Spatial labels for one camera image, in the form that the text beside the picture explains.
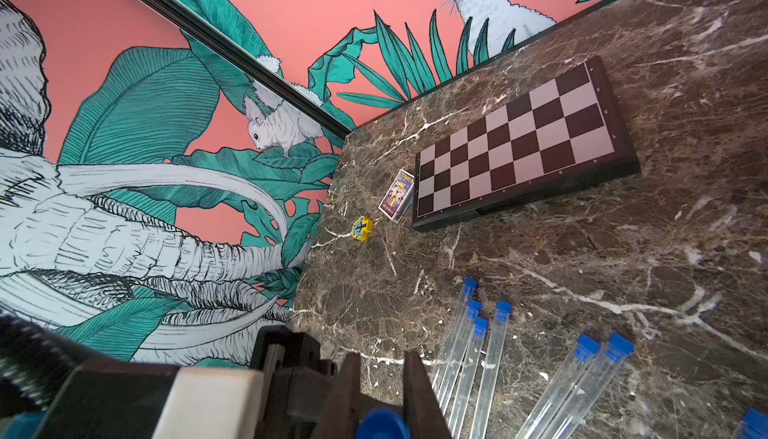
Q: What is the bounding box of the test tube rightmost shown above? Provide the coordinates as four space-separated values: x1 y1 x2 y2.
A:
542 333 635 439

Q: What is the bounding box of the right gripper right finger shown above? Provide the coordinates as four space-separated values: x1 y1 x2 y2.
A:
403 350 451 439

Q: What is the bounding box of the test tube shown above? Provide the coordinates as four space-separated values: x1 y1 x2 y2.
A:
469 301 512 439
431 277 478 398
516 334 600 439
449 317 488 438
438 299 481 415
542 333 635 439

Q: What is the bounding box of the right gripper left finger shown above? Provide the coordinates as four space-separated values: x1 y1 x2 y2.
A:
311 353 361 439

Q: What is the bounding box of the blue stopper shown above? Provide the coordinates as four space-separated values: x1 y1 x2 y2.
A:
355 409 410 439

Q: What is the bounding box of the small card box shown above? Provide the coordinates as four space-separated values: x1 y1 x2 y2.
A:
378 169 415 222

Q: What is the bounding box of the folded chess board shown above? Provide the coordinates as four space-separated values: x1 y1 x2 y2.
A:
412 56 641 231

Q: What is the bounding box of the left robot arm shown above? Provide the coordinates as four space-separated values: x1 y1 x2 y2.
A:
1 314 336 438

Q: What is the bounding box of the yellow small toy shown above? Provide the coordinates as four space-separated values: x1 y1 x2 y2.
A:
351 216 375 242

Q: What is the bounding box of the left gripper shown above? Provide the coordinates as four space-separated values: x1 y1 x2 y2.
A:
248 326 403 439

